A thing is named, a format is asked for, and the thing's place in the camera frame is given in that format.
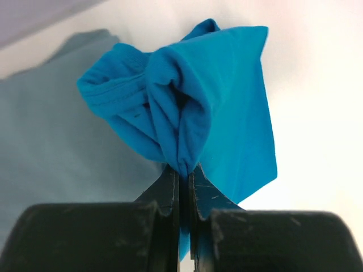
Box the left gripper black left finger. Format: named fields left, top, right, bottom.
left=1, top=167, right=180, bottom=272

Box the folded grey-blue t shirt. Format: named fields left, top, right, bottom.
left=1, top=29, right=164, bottom=243

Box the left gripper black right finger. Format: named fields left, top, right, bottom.
left=189, top=168, right=362, bottom=271

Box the bright blue t shirt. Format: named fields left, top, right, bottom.
left=76, top=18, right=278, bottom=261

